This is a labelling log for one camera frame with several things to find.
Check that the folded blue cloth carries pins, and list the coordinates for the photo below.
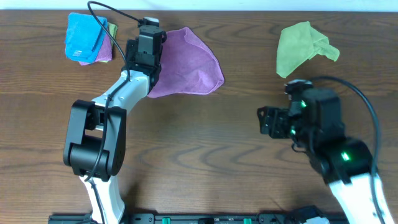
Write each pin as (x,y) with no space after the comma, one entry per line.
(84,38)

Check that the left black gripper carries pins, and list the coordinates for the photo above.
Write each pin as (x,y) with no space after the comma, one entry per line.
(132,49)

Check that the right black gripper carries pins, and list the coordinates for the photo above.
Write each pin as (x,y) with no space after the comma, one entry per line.
(274,117)

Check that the folded pink cloth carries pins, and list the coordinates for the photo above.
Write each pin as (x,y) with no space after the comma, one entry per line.
(105,52)

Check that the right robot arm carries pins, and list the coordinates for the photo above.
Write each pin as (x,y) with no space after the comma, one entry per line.
(350,170)

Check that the purple microfiber cloth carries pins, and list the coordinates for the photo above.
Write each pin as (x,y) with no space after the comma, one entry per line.
(188,66)

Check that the crumpled green cloth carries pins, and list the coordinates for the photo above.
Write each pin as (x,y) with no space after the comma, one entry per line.
(299,43)

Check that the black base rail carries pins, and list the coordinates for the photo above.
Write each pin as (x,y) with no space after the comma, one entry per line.
(309,214)

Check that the folded green cloth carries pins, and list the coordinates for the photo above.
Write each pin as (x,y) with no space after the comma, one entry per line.
(112,30)

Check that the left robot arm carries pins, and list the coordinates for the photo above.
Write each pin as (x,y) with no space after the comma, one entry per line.
(95,144)

